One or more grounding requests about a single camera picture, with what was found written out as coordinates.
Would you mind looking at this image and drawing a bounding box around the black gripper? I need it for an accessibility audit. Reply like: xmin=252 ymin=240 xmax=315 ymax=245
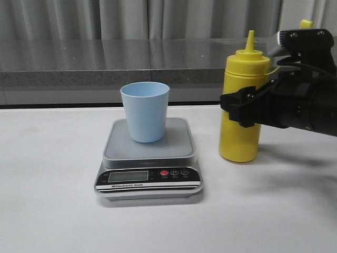
xmin=220 ymin=71 xmax=316 ymax=129

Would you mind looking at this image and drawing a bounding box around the yellow squeeze bottle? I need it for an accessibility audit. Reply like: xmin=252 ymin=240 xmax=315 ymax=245
xmin=219 ymin=18 xmax=314 ymax=164

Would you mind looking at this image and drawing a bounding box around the light blue plastic cup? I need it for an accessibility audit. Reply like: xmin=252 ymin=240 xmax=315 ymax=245
xmin=120 ymin=82 xmax=170 ymax=143

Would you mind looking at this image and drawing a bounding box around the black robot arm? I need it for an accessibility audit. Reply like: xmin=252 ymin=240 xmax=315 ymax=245
xmin=220 ymin=71 xmax=336 ymax=136

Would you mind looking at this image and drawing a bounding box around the silver electronic kitchen scale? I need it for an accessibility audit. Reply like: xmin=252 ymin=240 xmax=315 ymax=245
xmin=94 ymin=118 xmax=204 ymax=201

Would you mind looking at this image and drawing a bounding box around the grey pleated curtain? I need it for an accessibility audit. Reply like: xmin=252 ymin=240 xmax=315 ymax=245
xmin=1 ymin=1 xmax=336 ymax=40

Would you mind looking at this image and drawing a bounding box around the black camera cable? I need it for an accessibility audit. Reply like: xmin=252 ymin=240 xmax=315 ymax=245
xmin=276 ymin=57 xmax=337 ymax=80

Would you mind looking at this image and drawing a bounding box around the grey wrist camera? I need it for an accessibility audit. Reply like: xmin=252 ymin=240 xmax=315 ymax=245
xmin=266 ymin=30 xmax=290 ymax=57

